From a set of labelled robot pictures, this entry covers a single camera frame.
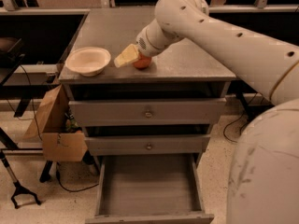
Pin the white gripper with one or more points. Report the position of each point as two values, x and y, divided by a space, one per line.
147 46

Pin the red apple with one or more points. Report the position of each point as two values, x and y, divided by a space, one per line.
142 62

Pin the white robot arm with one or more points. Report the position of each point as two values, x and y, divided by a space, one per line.
263 184

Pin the grey top drawer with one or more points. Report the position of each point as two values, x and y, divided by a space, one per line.
147 112

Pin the grey drawer cabinet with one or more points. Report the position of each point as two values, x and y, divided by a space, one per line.
184 71

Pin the grey middle drawer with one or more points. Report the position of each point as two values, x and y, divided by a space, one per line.
146 144

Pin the grey open bottom drawer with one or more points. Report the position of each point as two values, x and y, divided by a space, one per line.
149 189

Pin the white paper bowl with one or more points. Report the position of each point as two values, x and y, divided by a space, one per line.
88 62

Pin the brown cardboard box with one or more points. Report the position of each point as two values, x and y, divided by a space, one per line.
50 126

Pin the black grabber tool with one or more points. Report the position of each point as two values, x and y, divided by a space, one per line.
19 188

